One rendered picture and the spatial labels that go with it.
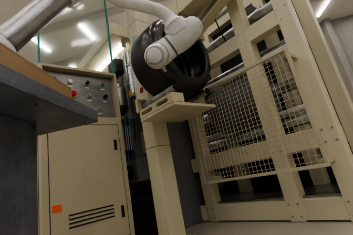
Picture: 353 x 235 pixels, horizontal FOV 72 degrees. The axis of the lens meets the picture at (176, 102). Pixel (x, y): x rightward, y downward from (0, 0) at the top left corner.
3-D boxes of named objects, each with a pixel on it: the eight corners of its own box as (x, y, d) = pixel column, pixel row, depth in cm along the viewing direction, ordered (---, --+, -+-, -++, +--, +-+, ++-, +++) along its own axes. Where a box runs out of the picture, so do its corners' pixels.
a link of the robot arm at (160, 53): (155, 74, 112) (178, 57, 112) (153, 73, 97) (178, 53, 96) (141, 56, 112) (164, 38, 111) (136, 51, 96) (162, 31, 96)
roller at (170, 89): (147, 103, 170) (147, 109, 168) (141, 102, 167) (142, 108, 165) (178, 83, 145) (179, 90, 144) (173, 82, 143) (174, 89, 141)
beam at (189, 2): (161, 29, 210) (158, 14, 215) (183, 35, 227) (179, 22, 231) (213, -20, 168) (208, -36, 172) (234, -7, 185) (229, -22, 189)
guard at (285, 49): (203, 184, 184) (185, 99, 204) (205, 184, 185) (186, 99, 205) (330, 166, 121) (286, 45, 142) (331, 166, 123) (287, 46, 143)
